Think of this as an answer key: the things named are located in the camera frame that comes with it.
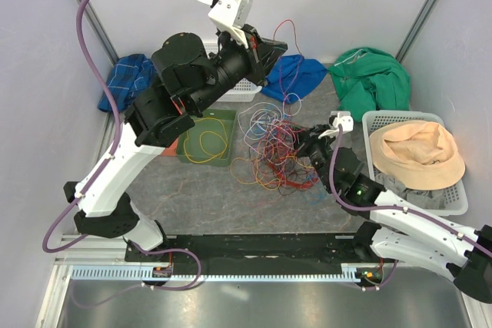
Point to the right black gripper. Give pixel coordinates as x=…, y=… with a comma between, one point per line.
x=309, y=137

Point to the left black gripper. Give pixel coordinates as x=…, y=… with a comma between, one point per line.
x=262, y=54

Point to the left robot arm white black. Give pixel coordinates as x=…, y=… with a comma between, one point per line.
x=188, y=81

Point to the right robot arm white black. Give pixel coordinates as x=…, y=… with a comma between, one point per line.
x=395, y=228

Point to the bright blue cloth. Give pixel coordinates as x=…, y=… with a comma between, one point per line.
x=294, y=77

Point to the white perforated basket rear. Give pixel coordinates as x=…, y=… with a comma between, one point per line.
x=243, y=92

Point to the white perforated basket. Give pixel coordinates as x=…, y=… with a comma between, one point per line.
x=455, y=199
x=243, y=92

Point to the green garment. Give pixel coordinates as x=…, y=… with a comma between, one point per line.
x=368, y=79

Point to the green plastic tray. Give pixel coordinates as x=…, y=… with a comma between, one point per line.
x=210, y=141

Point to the peach bucket hat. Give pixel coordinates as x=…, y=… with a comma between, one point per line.
x=422, y=155

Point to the blue plaid cloth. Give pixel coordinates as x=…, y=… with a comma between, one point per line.
x=130, y=76

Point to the orange plastic tray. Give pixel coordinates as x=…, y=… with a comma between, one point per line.
x=171, y=150

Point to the grey cloth in basket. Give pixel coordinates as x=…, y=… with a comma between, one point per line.
x=425, y=199

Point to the white perforated basket right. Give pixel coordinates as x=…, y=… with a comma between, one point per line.
x=455, y=199

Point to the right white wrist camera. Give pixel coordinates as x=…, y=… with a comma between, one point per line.
x=339, y=122

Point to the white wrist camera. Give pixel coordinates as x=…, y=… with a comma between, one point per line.
x=230, y=16
x=339, y=122

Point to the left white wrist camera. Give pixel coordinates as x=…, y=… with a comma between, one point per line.
x=230, y=16

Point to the slotted cable duct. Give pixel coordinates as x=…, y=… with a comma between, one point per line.
x=140, y=273

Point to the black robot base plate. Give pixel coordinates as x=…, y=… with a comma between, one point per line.
x=292, y=253

